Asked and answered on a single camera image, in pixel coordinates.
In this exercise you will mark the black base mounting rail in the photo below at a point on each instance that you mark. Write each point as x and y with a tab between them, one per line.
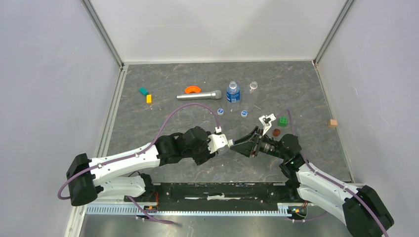
220	196

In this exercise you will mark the orange curved pipe piece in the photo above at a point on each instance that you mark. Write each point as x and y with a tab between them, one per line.
192	89

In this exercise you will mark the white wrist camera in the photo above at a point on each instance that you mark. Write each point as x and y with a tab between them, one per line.
266	121
216	136

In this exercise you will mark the yellow rectangular block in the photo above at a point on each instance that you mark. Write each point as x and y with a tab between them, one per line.
149	99

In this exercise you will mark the brown cube near right wall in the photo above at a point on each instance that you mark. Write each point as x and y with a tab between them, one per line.
332	123

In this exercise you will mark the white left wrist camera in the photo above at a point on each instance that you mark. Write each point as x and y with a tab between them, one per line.
216	136

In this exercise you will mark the silver microphone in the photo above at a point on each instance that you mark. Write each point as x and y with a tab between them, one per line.
217	94

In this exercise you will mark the blue-white Pocari bottle cap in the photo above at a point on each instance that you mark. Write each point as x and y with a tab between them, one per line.
220	111

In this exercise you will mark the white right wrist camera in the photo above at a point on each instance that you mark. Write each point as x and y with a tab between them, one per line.
266	121

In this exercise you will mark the clear bottle with blue-white cap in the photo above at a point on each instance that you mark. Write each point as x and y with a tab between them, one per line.
224	146

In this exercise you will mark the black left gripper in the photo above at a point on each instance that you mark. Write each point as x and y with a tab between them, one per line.
207	155

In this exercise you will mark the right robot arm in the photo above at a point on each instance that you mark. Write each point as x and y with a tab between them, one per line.
360	209

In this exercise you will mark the white cap of bottle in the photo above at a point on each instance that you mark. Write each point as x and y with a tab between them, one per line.
244	113

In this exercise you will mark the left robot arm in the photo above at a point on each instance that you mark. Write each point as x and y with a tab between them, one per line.
92	178

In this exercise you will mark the blue labelled Pocari bottle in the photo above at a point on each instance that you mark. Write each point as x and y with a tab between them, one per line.
233	92

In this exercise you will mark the teal rectangular block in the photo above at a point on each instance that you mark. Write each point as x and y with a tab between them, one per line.
143	91

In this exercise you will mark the small brown round object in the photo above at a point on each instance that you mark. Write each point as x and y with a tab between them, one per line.
276	132

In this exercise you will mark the green toy brick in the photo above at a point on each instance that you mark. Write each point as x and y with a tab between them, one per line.
282	122

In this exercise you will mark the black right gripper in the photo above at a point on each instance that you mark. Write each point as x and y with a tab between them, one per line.
243	146

